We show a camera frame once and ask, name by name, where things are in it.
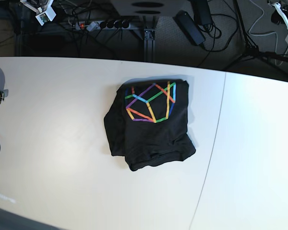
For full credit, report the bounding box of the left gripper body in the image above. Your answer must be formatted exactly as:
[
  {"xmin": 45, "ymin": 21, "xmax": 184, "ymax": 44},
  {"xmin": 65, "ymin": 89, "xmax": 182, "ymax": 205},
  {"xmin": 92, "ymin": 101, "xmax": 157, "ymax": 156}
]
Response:
[{"xmin": 267, "ymin": 0, "xmax": 288, "ymax": 34}]

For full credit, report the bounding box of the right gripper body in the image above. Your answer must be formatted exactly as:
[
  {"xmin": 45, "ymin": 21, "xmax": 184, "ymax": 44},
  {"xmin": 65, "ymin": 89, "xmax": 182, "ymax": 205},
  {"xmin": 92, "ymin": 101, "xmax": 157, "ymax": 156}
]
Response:
[{"xmin": 20, "ymin": 0, "xmax": 53, "ymax": 13}]

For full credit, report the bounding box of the black T-shirt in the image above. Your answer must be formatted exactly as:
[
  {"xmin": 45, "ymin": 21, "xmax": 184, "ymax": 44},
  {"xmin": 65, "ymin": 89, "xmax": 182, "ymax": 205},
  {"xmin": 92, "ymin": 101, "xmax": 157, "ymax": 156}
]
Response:
[{"xmin": 104, "ymin": 79, "xmax": 196, "ymax": 172}]

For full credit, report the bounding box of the grey power strip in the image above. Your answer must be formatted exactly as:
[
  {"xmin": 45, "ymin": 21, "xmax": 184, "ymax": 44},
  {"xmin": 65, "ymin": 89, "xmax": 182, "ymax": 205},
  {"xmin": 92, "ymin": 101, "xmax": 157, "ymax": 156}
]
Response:
[{"xmin": 72, "ymin": 20, "xmax": 132, "ymax": 32}]

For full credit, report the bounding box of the black power adapter brick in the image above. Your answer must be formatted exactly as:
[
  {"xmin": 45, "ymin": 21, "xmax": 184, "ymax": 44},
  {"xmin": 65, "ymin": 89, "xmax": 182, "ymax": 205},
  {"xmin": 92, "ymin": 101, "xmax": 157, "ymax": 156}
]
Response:
[{"xmin": 174, "ymin": 11, "xmax": 205, "ymax": 46}]

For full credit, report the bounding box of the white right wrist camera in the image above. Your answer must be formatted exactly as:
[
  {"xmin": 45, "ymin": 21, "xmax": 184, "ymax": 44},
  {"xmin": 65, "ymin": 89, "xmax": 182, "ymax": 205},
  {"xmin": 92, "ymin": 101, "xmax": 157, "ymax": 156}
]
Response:
[{"xmin": 36, "ymin": 6, "xmax": 56, "ymax": 26}]

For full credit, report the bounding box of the grey cable on floor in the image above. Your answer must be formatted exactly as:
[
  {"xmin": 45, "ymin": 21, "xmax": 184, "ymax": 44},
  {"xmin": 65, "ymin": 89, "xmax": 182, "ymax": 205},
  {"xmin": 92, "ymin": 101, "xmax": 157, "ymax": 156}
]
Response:
[{"xmin": 248, "ymin": 0, "xmax": 288, "ymax": 65}]

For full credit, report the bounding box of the aluminium table frame post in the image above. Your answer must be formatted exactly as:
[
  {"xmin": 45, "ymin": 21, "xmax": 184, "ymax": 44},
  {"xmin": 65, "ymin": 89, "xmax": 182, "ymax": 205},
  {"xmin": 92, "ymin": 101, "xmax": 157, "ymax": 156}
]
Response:
[{"xmin": 132, "ymin": 15, "xmax": 159, "ymax": 63}]

